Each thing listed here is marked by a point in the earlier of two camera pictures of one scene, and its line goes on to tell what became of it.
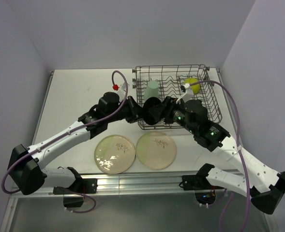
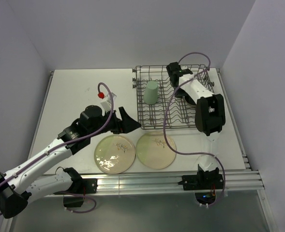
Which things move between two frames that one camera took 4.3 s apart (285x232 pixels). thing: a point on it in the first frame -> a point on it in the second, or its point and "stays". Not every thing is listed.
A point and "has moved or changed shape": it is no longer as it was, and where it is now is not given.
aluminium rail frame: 148,183 stays
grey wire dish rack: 189,82 stays
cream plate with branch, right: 156,150 stays
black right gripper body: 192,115 -> 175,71
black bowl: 152,110 has moved or changed shape
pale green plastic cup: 151,90 stays
